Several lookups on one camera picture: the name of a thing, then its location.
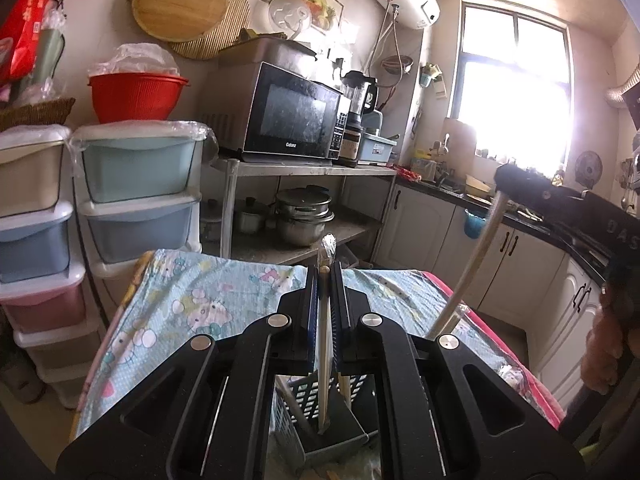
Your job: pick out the steel shelf rack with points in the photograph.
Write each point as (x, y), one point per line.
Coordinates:
(300, 170)

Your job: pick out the round bamboo mat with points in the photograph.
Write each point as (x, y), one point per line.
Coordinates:
(227, 35)

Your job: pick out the person's right hand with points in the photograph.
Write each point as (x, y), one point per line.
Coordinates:
(610, 340)

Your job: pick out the hanging metal strainer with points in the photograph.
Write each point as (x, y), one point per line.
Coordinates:
(397, 64)

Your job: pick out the white kitchen cabinets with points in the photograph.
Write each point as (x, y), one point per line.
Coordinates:
(430, 240)

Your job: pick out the drawer tower with green drawer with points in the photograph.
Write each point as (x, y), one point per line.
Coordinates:
(140, 185)

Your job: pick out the clear plastic food cover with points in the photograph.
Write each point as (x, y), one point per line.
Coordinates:
(290, 15)

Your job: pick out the black microwave oven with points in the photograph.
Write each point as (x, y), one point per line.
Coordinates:
(295, 112)

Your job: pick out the pink red blanket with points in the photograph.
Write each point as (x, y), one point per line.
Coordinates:
(505, 355)

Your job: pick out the kitchen window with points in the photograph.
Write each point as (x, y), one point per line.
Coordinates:
(510, 85)

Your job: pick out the green wall holder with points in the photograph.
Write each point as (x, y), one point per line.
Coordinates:
(430, 74)

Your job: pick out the cartoon cat print tablecloth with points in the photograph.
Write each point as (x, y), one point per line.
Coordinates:
(200, 305)

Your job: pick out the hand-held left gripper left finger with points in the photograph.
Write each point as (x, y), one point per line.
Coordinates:
(312, 320)

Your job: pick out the drawer tower with cream drawer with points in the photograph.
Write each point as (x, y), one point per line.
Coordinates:
(35, 240)

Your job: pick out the small steel pot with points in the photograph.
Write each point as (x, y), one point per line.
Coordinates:
(250, 217)

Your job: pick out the blue hanging bin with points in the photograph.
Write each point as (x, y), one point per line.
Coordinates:
(474, 224)

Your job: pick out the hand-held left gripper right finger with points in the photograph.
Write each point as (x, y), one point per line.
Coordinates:
(336, 320)

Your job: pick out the round wooden cutting board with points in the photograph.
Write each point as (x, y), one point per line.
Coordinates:
(180, 2)

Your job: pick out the small round wall fan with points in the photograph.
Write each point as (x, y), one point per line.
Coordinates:
(587, 170)

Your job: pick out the red plastic colander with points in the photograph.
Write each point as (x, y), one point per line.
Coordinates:
(137, 100)

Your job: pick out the wicker basket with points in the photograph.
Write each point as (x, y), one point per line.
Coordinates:
(35, 112)

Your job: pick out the grey box appliance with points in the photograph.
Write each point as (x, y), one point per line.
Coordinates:
(374, 121)

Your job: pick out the aluminium vent duct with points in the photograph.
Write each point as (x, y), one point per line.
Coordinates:
(622, 90)

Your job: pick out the light blue plastic container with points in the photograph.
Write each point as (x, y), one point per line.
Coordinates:
(377, 150)

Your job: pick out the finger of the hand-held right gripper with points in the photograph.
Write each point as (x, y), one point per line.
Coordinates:
(520, 182)

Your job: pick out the dark green utensil basket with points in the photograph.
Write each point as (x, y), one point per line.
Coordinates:
(330, 447)

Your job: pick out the steel pressure cooker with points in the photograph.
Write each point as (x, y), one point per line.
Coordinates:
(302, 217)

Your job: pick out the black blender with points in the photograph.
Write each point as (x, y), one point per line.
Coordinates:
(357, 110)

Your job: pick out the red plastic bag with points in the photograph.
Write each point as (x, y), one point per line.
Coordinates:
(27, 20)

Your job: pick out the chopstick pair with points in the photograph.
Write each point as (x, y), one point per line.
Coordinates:
(475, 265)
(325, 400)

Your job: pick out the clear plastic bags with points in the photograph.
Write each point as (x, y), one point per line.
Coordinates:
(135, 60)

